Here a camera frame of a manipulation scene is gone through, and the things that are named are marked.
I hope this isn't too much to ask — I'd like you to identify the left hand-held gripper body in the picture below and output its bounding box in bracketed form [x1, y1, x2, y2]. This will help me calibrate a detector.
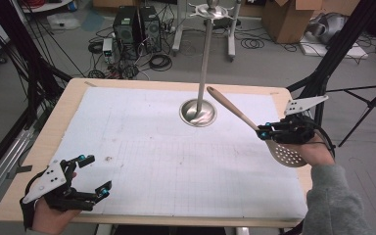
[22, 158, 97, 212]

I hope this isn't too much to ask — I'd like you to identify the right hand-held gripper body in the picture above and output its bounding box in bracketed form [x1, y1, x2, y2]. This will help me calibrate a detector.
[267, 94, 330, 145]

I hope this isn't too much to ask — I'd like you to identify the beige slotted spoon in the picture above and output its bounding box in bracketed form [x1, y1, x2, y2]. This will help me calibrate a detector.
[206, 85, 308, 168]

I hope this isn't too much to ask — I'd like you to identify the metal utensil rack stand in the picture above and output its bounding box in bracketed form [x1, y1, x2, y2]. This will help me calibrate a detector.
[178, 0, 236, 128]

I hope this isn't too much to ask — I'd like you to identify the person's right hand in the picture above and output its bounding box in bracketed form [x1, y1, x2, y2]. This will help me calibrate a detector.
[282, 133, 336, 167]

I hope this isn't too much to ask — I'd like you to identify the person's left hand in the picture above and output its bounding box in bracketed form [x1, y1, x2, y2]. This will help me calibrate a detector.
[32, 171, 81, 235]

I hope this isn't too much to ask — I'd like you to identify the white gridded mat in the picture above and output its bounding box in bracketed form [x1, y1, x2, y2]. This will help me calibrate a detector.
[50, 86, 309, 220]

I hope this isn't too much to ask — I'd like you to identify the black tripod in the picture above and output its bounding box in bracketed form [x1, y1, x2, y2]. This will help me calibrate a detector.
[326, 77, 376, 148]

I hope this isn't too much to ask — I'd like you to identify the flat white box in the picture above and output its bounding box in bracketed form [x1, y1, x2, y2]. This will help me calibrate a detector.
[299, 41, 370, 61]

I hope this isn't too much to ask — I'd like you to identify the large cardboard box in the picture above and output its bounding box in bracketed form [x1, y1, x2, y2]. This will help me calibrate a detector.
[261, 0, 324, 45]

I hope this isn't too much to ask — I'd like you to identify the silver grey bag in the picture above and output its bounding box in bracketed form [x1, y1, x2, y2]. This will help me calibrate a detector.
[306, 12, 349, 45]

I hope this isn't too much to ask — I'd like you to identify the small grey power supply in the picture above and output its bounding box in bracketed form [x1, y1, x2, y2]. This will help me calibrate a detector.
[102, 37, 115, 64]

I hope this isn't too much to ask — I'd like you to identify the black computer tower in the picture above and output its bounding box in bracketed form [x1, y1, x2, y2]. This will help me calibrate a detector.
[139, 5, 163, 53]
[113, 5, 142, 61]

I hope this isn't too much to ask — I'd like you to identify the clear plastic bag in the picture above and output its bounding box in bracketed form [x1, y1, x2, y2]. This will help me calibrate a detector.
[47, 12, 81, 31]

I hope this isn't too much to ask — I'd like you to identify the white round table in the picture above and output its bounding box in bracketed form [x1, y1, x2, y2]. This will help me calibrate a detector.
[19, 0, 74, 14]

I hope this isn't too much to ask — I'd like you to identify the black wrist strap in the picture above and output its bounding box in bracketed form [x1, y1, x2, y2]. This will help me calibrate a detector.
[19, 195, 37, 230]

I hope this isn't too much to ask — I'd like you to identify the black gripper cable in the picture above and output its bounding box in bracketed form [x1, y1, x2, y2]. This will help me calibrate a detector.
[306, 117, 337, 160]

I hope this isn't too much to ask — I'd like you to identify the aluminium rail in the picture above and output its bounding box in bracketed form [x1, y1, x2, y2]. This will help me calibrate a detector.
[0, 128, 35, 213]

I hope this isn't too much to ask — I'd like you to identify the coiled black cable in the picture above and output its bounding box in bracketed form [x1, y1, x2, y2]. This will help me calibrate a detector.
[240, 37, 265, 50]
[148, 53, 173, 72]

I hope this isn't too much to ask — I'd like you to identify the black frame post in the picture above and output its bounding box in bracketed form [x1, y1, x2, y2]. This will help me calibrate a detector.
[287, 0, 376, 141]
[0, 0, 72, 128]

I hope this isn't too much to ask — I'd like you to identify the white metal stand frame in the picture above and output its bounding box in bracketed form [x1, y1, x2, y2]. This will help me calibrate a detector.
[171, 0, 243, 63]

